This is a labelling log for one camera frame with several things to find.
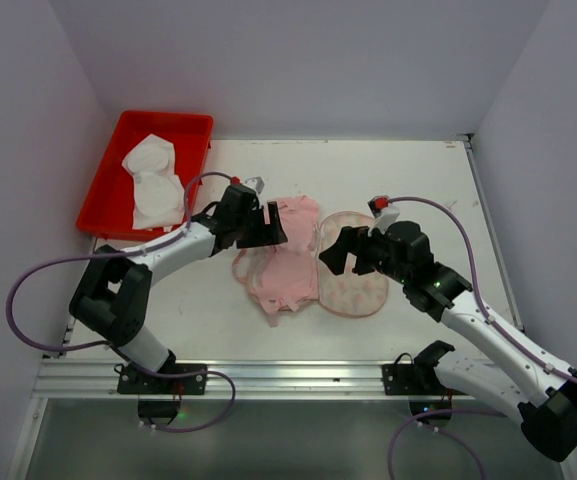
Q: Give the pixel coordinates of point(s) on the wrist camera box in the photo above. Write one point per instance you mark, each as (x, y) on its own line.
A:
(256, 184)
(384, 212)

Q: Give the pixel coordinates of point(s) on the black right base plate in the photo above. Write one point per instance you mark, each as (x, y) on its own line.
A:
(407, 376)

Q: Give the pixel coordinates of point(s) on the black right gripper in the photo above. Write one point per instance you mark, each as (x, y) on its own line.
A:
(361, 251)

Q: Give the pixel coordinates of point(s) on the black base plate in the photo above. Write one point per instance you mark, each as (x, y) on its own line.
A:
(407, 376)
(190, 380)

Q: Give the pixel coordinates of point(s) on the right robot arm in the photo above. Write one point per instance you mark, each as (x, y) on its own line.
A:
(518, 378)

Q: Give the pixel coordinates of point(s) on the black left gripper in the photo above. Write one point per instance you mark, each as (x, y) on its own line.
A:
(256, 228)

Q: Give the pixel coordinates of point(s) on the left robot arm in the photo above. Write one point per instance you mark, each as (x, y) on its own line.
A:
(112, 296)

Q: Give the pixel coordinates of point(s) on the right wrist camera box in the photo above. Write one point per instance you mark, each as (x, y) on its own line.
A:
(384, 212)

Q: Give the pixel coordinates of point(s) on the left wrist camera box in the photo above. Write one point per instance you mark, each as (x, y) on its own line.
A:
(256, 184)

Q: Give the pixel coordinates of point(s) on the red plastic tray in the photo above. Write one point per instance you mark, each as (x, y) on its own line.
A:
(107, 209)

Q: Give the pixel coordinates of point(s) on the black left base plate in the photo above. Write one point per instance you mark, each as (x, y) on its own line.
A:
(190, 380)

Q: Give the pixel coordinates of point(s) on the aluminium front rail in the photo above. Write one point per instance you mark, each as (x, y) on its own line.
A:
(253, 380)

